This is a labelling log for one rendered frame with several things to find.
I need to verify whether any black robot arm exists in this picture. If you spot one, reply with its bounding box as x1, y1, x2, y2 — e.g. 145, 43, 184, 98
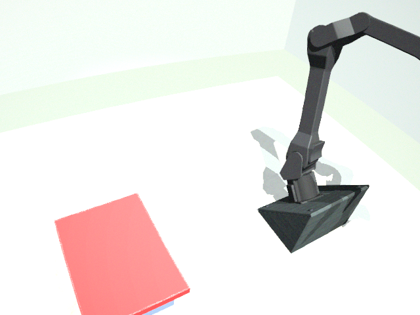
280, 12, 420, 204

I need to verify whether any red lid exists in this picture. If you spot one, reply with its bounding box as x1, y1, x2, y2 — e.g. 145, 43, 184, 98
54, 193, 190, 315

